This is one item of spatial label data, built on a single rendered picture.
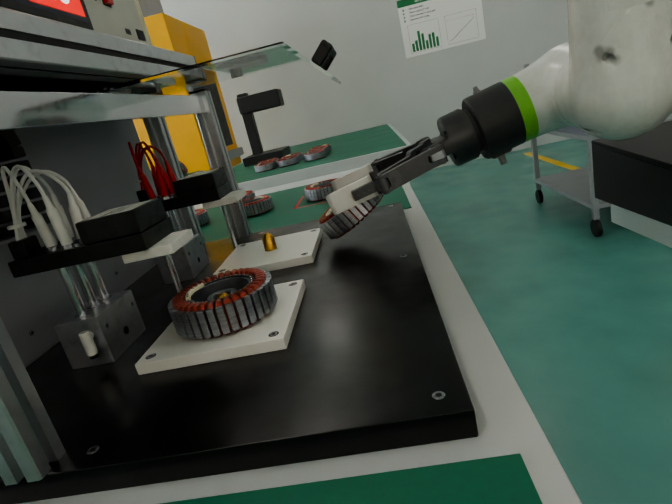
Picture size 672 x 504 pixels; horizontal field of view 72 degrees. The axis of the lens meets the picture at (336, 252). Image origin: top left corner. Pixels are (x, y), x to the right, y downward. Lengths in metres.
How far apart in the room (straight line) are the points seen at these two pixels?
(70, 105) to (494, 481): 0.49
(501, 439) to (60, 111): 0.47
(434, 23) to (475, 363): 5.57
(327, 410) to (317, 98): 5.53
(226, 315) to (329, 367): 0.13
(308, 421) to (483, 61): 5.71
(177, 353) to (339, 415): 0.20
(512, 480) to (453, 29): 5.71
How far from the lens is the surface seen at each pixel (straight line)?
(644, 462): 1.45
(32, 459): 0.42
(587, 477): 1.39
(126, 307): 0.59
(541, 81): 0.70
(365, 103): 5.78
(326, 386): 0.37
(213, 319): 0.47
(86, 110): 0.57
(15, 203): 0.57
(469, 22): 5.94
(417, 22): 5.86
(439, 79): 5.84
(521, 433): 0.34
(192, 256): 0.76
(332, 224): 0.67
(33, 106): 0.50
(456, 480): 0.31
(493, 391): 0.38
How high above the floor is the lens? 0.97
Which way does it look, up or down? 17 degrees down
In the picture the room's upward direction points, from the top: 14 degrees counter-clockwise
